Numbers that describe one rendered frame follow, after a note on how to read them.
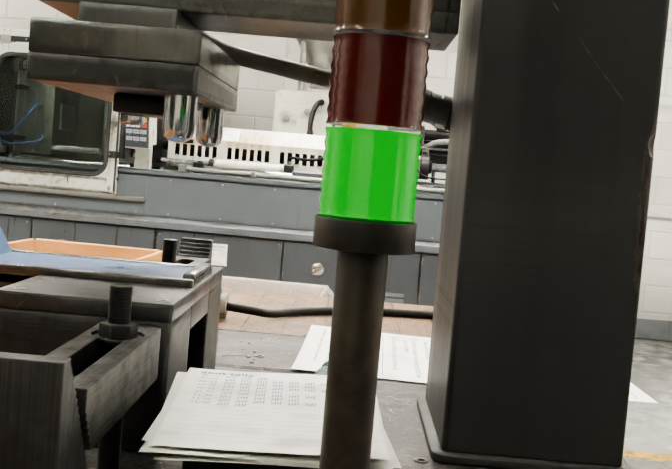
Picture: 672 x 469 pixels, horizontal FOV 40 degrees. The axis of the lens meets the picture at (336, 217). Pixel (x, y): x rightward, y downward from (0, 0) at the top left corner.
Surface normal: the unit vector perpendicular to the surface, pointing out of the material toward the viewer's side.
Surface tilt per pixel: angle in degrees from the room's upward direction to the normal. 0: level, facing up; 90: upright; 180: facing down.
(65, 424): 90
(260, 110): 90
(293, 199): 90
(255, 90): 90
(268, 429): 1
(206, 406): 0
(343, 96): 104
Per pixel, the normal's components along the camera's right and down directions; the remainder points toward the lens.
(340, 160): -0.67, 0.22
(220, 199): -0.08, 0.04
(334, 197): -0.63, -0.26
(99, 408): 1.00, 0.08
